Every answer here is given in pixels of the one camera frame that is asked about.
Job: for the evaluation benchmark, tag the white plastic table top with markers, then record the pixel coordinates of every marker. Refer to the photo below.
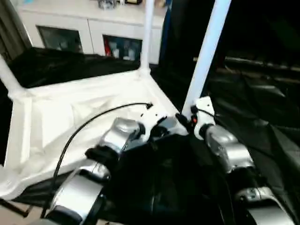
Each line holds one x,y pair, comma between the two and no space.
70,105

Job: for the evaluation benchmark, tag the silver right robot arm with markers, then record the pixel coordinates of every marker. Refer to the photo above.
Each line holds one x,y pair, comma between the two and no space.
229,150

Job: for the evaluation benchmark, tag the black plastic mat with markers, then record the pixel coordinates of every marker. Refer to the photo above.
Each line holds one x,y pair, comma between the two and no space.
246,105

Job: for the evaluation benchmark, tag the dark metal rod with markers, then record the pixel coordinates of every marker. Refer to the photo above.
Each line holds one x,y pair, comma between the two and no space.
262,62

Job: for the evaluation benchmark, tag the black box gold label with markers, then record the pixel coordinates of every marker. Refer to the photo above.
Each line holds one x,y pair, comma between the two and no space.
182,28

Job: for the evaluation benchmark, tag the red package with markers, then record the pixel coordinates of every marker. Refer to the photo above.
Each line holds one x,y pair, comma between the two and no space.
107,48

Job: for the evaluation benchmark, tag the dark framed plaque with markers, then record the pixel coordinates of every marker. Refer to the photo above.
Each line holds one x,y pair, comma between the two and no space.
133,2

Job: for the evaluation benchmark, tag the grey ornament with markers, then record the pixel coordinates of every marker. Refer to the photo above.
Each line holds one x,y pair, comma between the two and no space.
107,3

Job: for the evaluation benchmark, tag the white glass-door cabinet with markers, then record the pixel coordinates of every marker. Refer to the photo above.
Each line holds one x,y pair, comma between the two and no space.
70,16

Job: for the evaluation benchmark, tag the grey curtain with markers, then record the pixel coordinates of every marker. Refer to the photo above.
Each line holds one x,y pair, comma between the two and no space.
11,25

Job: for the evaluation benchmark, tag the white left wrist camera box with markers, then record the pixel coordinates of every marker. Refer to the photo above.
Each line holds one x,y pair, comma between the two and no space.
152,117

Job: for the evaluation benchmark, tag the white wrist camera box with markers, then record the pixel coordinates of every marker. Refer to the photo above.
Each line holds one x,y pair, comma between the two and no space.
152,117
204,107

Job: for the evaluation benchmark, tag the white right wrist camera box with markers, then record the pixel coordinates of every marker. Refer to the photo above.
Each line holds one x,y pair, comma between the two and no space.
204,107

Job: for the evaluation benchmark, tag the dark metal table frame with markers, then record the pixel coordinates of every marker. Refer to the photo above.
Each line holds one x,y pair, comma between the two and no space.
14,208

